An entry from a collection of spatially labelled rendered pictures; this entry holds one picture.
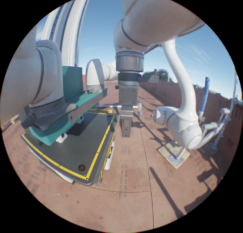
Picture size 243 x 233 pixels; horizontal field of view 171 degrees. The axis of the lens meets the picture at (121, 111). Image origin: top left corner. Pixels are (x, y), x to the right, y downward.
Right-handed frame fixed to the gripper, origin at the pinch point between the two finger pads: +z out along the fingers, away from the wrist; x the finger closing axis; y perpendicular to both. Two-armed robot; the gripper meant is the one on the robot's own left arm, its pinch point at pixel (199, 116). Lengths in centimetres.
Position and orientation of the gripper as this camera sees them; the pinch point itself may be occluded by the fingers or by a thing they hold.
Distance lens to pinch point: 67.9
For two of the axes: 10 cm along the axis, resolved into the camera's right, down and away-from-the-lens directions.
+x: -0.6, 4.0, -9.2
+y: -0.2, 9.2, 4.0
